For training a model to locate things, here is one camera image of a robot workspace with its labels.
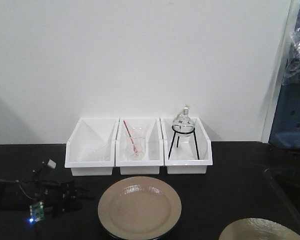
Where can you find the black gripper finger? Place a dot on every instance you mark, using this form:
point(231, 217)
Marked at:
point(66, 206)
point(83, 193)

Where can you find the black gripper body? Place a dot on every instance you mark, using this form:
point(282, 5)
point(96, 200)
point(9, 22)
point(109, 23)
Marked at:
point(54, 195)

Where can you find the tan round plate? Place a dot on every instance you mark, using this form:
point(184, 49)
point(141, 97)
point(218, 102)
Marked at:
point(257, 229)
point(139, 208)

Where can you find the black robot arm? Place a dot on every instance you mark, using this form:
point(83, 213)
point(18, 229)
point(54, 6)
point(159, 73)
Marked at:
point(17, 195)

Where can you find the green circuit board left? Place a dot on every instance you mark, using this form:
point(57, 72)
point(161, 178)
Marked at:
point(37, 213)

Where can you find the left white storage bin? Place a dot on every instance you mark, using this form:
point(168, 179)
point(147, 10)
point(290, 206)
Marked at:
point(90, 134)

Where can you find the white storage bin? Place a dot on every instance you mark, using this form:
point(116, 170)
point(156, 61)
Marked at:
point(90, 134)
point(183, 159)
point(150, 129)

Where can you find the clear glass funnel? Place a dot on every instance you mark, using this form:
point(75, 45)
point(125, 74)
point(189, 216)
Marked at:
point(101, 154)

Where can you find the clear glass beaker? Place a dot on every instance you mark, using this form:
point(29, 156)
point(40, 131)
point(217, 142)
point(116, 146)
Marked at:
point(141, 145)

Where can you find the middle white storage bin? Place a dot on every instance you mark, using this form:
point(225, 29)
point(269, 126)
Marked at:
point(150, 129)

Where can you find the right white storage bin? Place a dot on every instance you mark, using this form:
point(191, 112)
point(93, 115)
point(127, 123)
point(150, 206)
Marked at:
point(183, 159)

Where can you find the round glass flask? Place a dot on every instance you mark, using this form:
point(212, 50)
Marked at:
point(183, 124)

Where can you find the black lab sink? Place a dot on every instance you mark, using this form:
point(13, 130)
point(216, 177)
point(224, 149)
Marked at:
point(286, 184)

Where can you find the blue pegboard drying rack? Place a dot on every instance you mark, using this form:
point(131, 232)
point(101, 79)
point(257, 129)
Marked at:
point(285, 131)

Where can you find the clear plastic bag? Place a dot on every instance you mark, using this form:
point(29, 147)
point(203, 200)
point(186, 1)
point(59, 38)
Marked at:
point(298, 45)

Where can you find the white cable connector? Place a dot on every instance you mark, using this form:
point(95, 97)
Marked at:
point(51, 164)

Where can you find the black wire tripod stand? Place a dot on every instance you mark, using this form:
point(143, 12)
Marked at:
point(183, 134)

